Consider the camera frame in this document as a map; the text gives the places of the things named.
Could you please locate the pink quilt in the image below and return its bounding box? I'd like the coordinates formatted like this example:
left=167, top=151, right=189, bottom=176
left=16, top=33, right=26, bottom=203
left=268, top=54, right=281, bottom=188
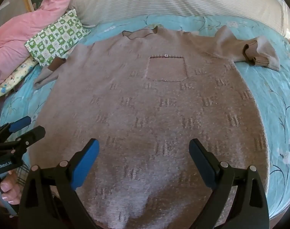
left=0, top=0, right=84, bottom=85

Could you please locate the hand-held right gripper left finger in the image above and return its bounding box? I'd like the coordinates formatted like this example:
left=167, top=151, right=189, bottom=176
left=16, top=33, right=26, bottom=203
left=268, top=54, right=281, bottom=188
left=18, top=138, right=100, bottom=229

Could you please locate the person's left hand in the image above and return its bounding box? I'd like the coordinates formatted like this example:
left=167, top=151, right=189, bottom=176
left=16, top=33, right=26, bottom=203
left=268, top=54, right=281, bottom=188
left=0, top=169, right=23, bottom=206

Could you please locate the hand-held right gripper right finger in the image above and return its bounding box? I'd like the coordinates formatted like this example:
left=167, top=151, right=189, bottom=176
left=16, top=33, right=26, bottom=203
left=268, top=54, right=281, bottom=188
left=188, top=138, right=270, bottom=229

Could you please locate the light blue floral bedsheet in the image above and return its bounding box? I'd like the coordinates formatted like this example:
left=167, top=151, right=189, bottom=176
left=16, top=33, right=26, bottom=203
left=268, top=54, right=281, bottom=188
left=0, top=14, right=290, bottom=220

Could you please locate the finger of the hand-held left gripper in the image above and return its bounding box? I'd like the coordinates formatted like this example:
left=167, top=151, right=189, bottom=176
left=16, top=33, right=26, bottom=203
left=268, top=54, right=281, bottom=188
left=7, top=116, right=31, bottom=134
left=13, top=126, right=46, bottom=148

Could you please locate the yellow floral pillow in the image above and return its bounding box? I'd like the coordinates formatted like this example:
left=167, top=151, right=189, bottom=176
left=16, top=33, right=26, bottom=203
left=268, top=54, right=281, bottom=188
left=0, top=57, right=38, bottom=99

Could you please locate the green checked pillow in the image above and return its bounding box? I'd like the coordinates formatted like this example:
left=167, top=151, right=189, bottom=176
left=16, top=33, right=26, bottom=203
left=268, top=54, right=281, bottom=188
left=24, top=9, right=91, bottom=67

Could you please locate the plaid cloth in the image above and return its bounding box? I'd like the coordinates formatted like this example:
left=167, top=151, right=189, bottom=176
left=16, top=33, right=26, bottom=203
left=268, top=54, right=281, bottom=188
left=15, top=153, right=31, bottom=187

